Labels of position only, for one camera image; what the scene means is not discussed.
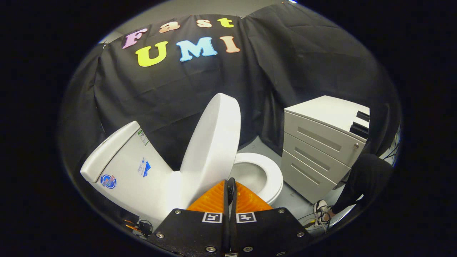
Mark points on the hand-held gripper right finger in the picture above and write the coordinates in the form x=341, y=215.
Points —
x=267, y=232

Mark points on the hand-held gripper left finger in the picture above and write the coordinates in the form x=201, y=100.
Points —
x=192, y=232

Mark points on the white toilet bowl with seat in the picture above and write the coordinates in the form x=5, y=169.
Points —
x=273, y=175

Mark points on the white toilet tank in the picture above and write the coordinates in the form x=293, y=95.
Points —
x=125, y=178

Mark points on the black and white sneaker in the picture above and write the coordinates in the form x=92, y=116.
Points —
x=321, y=210

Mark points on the person's leg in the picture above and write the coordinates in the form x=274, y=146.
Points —
x=367, y=175

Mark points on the grey drawer cabinet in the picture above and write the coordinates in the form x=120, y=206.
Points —
x=321, y=117

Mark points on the black backdrop cloth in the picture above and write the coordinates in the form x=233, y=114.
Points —
x=178, y=89

